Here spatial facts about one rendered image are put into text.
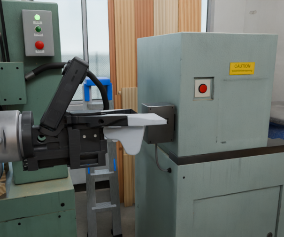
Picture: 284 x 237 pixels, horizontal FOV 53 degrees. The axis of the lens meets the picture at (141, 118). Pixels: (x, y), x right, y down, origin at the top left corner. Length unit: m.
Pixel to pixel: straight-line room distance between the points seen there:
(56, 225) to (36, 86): 0.56
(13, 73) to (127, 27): 1.60
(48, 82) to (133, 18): 1.52
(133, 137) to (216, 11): 2.74
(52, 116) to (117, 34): 2.15
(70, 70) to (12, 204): 0.87
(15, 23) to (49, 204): 0.70
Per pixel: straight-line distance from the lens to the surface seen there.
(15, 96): 1.13
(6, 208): 1.24
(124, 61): 2.55
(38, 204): 1.24
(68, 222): 1.29
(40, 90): 1.21
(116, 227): 2.25
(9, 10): 1.21
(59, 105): 0.43
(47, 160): 0.47
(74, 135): 0.43
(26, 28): 1.14
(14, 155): 0.44
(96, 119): 0.40
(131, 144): 0.41
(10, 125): 0.43
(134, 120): 0.40
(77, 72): 0.44
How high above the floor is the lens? 1.34
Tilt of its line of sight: 13 degrees down
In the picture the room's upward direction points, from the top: straight up
